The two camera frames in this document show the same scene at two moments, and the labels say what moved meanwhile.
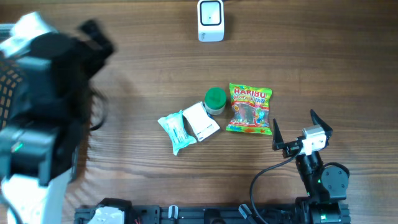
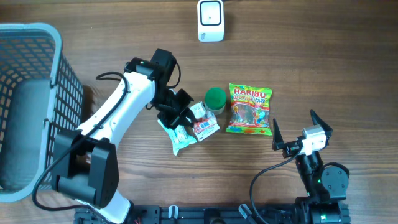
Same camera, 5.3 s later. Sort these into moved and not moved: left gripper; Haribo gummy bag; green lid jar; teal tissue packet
Moved: left gripper
Not moved: green lid jar; Haribo gummy bag; teal tissue packet
